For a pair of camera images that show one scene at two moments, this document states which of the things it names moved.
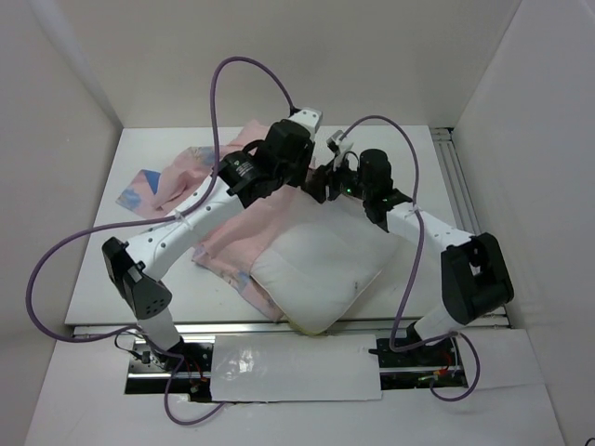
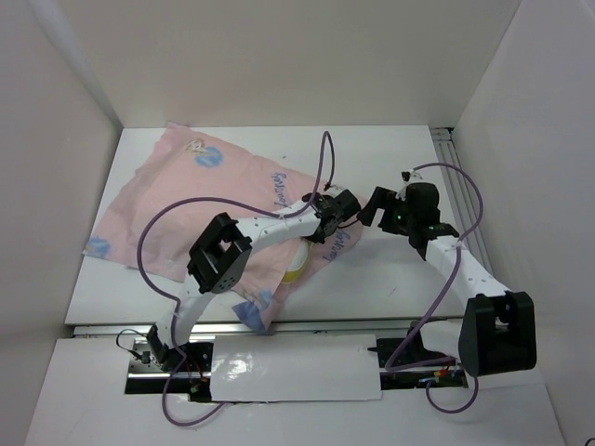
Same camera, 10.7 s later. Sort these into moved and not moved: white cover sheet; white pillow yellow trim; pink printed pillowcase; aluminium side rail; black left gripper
Moved: black left gripper; pink printed pillowcase; white pillow yellow trim
Not moved: aluminium side rail; white cover sheet
